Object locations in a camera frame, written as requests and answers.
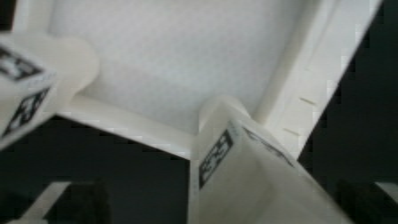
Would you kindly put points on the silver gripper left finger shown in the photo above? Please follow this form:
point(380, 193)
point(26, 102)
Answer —
point(72, 203)

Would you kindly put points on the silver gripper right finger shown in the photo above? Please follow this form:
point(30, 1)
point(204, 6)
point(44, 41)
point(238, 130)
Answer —
point(369, 201)

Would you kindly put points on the white desk leg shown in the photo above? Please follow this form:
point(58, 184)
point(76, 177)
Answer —
point(252, 186)
point(49, 68)

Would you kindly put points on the white desk top tray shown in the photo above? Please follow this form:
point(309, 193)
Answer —
point(188, 49)

